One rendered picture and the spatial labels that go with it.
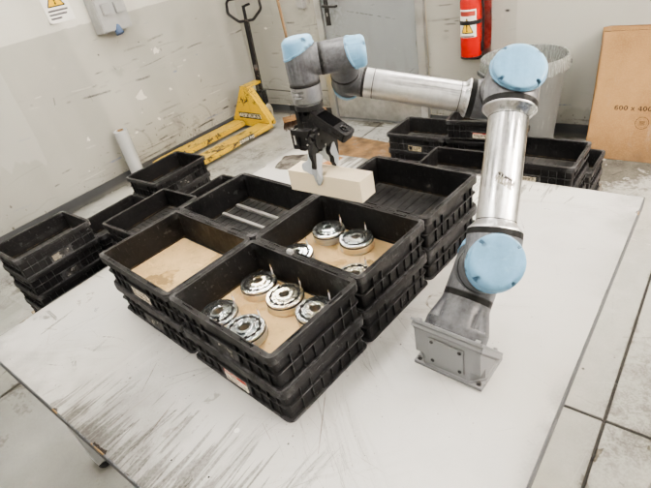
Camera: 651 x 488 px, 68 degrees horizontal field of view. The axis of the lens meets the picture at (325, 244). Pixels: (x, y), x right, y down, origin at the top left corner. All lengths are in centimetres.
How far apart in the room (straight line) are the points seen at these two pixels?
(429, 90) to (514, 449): 84
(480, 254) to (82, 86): 399
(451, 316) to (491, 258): 19
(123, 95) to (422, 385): 403
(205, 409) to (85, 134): 358
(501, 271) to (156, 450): 88
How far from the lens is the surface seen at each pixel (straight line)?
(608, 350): 235
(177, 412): 134
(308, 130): 125
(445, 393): 121
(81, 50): 463
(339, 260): 141
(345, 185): 124
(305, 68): 119
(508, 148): 111
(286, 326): 124
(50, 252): 275
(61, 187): 458
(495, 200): 107
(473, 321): 115
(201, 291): 135
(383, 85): 129
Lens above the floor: 165
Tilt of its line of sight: 33 degrees down
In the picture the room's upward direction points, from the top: 12 degrees counter-clockwise
